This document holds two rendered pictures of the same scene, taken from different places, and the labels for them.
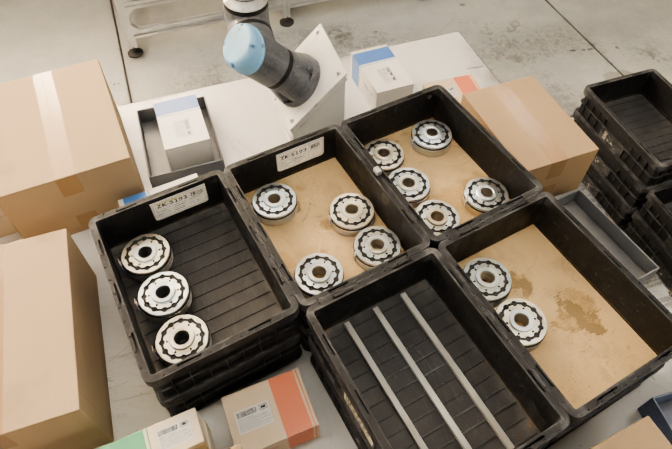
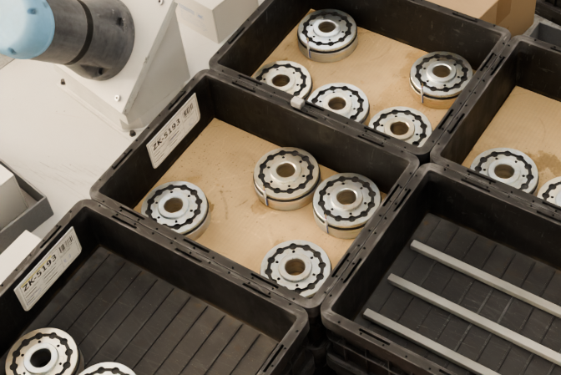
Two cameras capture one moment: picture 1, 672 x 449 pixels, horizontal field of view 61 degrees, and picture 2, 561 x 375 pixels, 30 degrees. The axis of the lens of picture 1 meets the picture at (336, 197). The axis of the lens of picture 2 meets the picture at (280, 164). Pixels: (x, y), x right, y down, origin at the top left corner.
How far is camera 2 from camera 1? 0.43 m
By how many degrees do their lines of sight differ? 13
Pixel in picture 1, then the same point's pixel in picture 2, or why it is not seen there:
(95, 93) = not seen: outside the picture
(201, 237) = (100, 305)
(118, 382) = not seen: outside the picture
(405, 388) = (483, 350)
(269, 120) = (71, 116)
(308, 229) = (240, 225)
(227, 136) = (23, 165)
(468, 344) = (525, 262)
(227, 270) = (165, 328)
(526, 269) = (540, 143)
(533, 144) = not seen: outside the picture
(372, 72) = not seen: outside the picture
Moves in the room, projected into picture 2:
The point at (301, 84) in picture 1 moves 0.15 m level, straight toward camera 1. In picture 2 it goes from (113, 38) to (154, 90)
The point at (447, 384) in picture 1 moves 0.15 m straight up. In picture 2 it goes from (529, 320) to (540, 258)
